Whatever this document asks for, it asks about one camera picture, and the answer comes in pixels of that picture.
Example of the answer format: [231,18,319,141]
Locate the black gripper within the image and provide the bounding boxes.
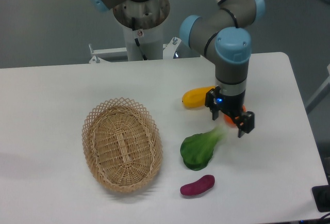
[205,79,255,138]

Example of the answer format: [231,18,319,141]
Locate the green leafy vegetable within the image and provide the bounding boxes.
[180,125,227,171]

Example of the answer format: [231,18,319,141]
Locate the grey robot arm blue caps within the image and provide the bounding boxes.
[91,0,265,136]

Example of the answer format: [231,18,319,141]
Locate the orange toy fruit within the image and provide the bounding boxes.
[224,105,246,127]

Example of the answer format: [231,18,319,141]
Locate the yellow mango toy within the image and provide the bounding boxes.
[181,86,214,108]

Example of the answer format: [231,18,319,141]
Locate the purple sweet potato toy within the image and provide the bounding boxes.
[180,174,215,196]

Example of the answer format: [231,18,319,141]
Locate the white stand leg right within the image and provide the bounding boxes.
[305,65,329,115]

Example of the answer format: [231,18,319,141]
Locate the woven wicker basket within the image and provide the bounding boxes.
[82,98,163,194]

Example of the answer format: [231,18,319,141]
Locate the black device at table edge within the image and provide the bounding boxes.
[311,185,329,213]

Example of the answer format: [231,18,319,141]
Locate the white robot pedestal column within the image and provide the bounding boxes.
[122,25,163,61]

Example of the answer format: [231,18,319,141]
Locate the white metal base frame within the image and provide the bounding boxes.
[88,37,201,64]

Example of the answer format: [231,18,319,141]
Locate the black cable on pedestal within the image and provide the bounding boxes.
[131,17,148,61]

